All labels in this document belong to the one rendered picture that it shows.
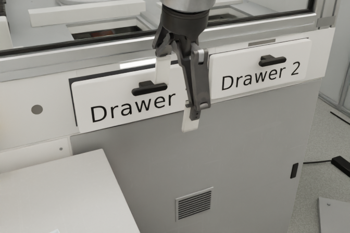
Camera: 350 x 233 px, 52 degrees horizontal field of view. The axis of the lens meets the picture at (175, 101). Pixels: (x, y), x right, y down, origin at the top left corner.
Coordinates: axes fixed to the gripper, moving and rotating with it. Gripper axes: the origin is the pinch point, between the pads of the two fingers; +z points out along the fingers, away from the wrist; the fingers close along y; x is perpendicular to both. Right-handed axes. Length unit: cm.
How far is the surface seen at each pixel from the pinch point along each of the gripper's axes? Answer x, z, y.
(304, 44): -40.4, 0.1, 10.5
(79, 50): 14.8, -5.9, 13.4
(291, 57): -36.9, 3.1, 9.8
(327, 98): -162, 105, 81
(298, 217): -73, 93, 8
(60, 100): 19.9, 3.9, 11.6
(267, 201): -39, 54, 1
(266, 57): -27.6, 0.6, 8.6
